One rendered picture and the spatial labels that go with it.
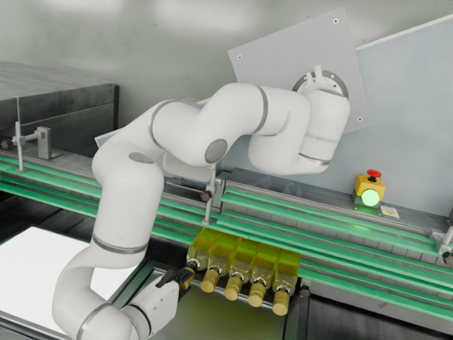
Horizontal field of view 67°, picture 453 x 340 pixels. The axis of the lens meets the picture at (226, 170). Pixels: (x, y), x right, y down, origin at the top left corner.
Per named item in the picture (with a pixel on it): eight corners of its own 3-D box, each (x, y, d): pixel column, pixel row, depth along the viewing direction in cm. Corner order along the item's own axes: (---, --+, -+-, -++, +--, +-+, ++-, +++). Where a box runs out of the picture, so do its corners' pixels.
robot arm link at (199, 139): (232, 77, 62) (160, 65, 53) (284, 92, 52) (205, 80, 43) (218, 150, 66) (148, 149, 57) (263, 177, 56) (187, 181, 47)
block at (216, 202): (216, 197, 111) (209, 206, 105) (220, 170, 108) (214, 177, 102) (226, 200, 111) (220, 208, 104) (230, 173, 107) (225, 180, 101)
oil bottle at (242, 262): (243, 240, 106) (225, 282, 87) (246, 224, 104) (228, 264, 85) (260, 245, 105) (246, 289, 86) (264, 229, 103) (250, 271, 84)
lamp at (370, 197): (359, 201, 99) (360, 205, 96) (363, 187, 97) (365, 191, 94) (375, 204, 98) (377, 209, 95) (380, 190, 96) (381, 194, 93)
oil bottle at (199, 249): (207, 230, 109) (182, 269, 89) (209, 214, 107) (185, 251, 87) (224, 235, 108) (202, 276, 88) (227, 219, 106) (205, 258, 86)
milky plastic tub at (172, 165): (172, 163, 119) (161, 171, 111) (178, 99, 110) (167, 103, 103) (220, 175, 115) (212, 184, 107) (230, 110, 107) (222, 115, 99)
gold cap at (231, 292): (227, 287, 84) (222, 298, 80) (228, 274, 83) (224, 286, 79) (240, 291, 83) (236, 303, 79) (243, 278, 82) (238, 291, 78)
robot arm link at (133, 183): (199, 244, 57) (162, 205, 68) (238, 123, 52) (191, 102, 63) (102, 249, 47) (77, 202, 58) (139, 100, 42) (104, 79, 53)
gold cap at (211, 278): (204, 279, 85) (199, 290, 81) (206, 268, 84) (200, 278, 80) (218, 283, 85) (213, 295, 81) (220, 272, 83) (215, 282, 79)
